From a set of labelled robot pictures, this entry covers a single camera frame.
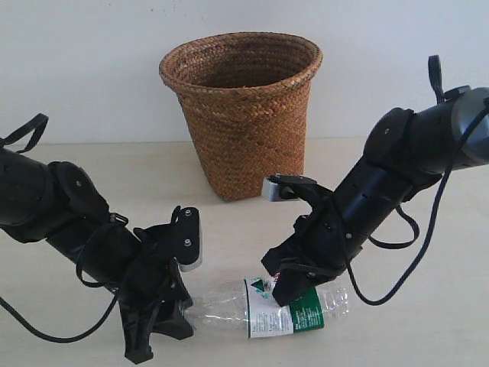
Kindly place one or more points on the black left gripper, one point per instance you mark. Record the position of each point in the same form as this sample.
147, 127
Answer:
153, 276

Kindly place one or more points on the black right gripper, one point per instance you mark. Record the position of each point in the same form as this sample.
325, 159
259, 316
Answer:
321, 245

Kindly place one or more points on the clear plastic bottle green label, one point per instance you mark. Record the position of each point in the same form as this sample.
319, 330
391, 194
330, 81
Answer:
246, 308

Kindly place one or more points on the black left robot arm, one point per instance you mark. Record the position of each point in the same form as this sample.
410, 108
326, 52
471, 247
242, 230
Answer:
58, 203

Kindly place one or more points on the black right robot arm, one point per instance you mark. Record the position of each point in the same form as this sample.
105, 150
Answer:
405, 153

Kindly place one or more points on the brown woven wicker basket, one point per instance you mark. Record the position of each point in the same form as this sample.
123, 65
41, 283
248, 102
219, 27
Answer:
245, 98

